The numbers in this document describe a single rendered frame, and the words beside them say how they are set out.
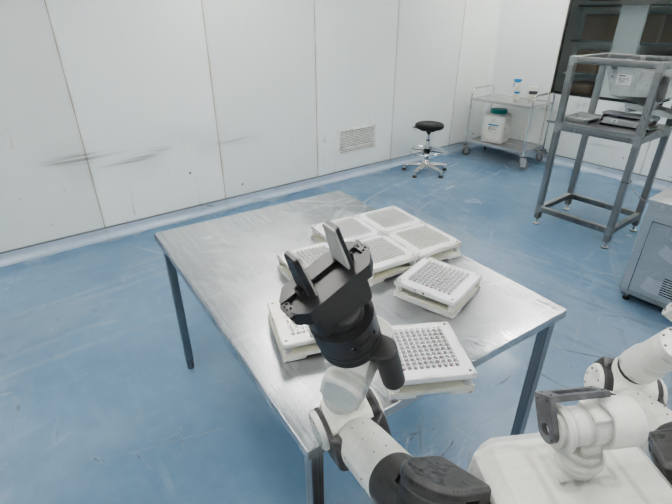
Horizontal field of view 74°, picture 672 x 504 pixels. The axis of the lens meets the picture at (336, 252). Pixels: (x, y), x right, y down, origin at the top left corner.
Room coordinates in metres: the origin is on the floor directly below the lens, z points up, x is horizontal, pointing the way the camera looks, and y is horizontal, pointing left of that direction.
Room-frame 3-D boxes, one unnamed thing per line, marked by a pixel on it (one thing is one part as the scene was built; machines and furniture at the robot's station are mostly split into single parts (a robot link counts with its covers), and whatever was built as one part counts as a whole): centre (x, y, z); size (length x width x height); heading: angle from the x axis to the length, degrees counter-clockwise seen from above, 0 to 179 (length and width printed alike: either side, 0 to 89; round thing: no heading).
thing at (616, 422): (0.42, -0.34, 1.32); 0.10 x 0.07 x 0.09; 97
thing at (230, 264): (1.67, 0.02, 0.84); 1.50 x 1.10 x 0.04; 33
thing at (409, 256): (1.67, -0.17, 0.92); 0.25 x 0.24 x 0.02; 120
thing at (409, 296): (1.46, -0.39, 0.87); 0.24 x 0.24 x 0.02; 52
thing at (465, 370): (1.05, -0.26, 0.92); 0.25 x 0.24 x 0.02; 97
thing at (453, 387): (1.05, -0.26, 0.87); 0.24 x 0.24 x 0.02; 7
